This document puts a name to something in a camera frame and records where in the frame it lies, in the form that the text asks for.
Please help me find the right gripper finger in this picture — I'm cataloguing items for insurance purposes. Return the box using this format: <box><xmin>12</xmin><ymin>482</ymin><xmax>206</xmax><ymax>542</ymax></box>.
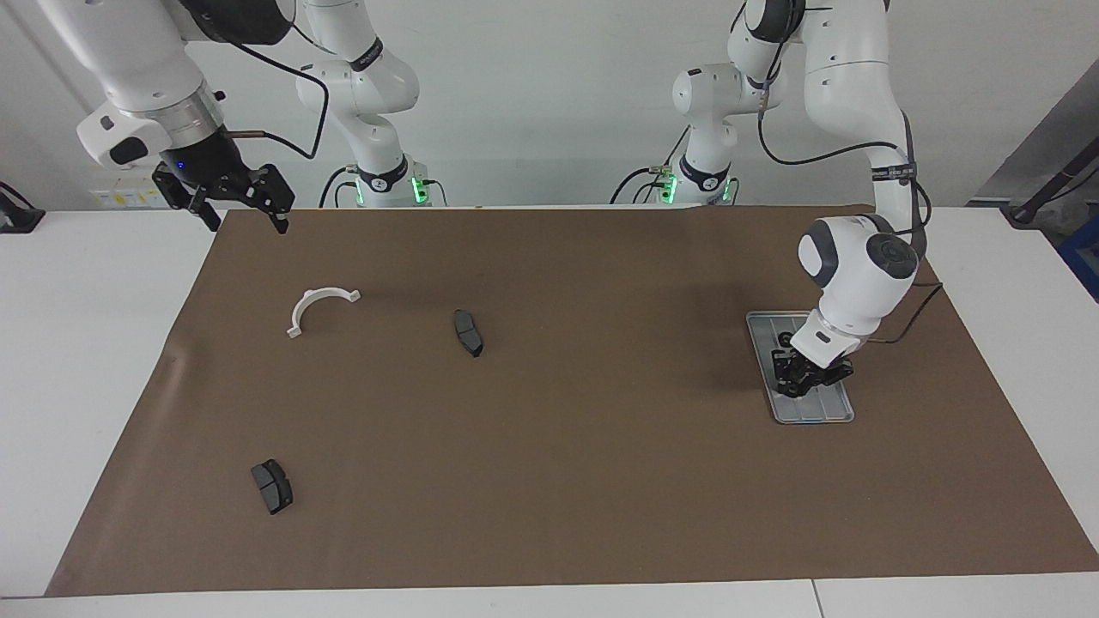
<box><xmin>153</xmin><ymin>167</ymin><xmax>222</xmax><ymax>233</ymax></box>
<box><xmin>249</xmin><ymin>163</ymin><xmax>297</xmax><ymax>235</ymax></box>

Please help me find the silver metal tray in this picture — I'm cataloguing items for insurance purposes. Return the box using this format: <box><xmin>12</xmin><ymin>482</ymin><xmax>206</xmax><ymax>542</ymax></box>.
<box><xmin>745</xmin><ymin>311</ymin><xmax>856</xmax><ymax>425</ymax></box>

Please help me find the long grey brake pad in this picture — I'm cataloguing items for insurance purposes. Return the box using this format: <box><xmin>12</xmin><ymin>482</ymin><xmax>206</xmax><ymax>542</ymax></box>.
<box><xmin>452</xmin><ymin>309</ymin><xmax>484</xmax><ymax>359</ymax></box>

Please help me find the brown table mat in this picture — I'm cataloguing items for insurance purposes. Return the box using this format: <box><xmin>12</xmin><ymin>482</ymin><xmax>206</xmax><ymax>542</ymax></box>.
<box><xmin>45</xmin><ymin>204</ymin><xmax>1099</xmax><ymax>597</ymax></box>

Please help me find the black stand pole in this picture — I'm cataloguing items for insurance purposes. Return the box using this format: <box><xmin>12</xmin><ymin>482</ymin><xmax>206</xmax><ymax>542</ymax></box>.
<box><xmin>1009</xmin><ymin>137</ymin><xmax>1099</xmax><ymax>226</ymax></box>

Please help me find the blue crate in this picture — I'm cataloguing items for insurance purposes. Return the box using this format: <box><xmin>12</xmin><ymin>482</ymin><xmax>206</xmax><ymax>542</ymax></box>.
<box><xmin>1058</xmin><ymin>215</ymin><xmax>1099</xmax><ymax>303</ymax></box>

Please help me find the short grey brake pad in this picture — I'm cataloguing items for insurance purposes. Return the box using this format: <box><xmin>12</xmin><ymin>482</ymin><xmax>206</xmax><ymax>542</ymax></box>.
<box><xmin>251</xmin><ymin>459</ymin><xmax>294</xmax><ymax>516</ymax></box>

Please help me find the grey slanted panel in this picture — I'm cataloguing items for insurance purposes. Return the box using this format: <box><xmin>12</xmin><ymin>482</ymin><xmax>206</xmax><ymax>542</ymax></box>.
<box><xmin>968</xmin><ymin>58</ymin><xmax>1099</xmax><ymax>207</ymax></box>

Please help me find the white wall socket box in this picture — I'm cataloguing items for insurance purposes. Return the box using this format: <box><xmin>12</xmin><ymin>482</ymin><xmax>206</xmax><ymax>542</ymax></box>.
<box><xmin>90</xmin><ymin>172</ymin><xmax>174</xmax><ymax>209</ymax></box>

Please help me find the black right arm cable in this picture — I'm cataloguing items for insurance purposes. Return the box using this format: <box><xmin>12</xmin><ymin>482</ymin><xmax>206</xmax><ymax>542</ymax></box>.
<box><xmin>176</xmin><ymin>0</ymin><xmax>332</xmax><ymax>162</ymax></box>

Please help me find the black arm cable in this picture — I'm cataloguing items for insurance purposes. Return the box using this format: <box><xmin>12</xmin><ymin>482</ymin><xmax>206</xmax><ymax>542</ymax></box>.
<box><xmin>756</xmin><ymin>0</ymin><xmax>945</xmax><ymax>344</ymax></box>
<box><xmin>176</xmin><ymin>0</ymin><xmax>332</xmax><ymax>162</ymax></box>

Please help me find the white curved plastic bracket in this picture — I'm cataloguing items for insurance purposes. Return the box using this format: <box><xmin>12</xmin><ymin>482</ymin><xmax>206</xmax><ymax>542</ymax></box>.
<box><xmin>286</xmin><ymin>288</ymin><xmax>362</xmax><ymax>339</ymax></box>

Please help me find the black clamp mount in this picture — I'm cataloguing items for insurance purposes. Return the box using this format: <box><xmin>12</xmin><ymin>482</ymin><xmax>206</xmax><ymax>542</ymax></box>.
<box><xmin>0</xmin><ymin>182</ymin><xmax>46</xmax><ymax>234</ymax></box>

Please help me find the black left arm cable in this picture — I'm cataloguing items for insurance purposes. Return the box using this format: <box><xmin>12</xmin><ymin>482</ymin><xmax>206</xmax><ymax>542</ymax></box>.
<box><xmin>756</xmin><ymin>0</ymin><xmax>945</xmax><ymax>344</ymax></box>

